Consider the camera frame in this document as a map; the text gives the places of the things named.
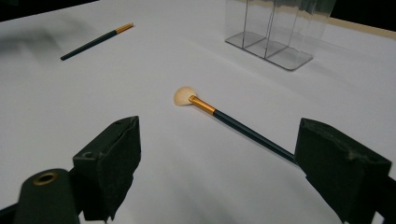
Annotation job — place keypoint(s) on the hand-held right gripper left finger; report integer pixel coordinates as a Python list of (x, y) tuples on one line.
[(107, 161)]

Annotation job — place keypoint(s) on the thin makeup brush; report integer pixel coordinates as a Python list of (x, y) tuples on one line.
[(90, 44)]

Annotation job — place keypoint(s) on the clear acrylic organizer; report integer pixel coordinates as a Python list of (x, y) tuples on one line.
[(280, 53)]

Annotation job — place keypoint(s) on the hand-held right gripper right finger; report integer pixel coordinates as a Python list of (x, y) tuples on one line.
[(336, 168)]

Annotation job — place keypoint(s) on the fan makeup brush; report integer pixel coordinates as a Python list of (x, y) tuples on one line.
[(249, 132)]

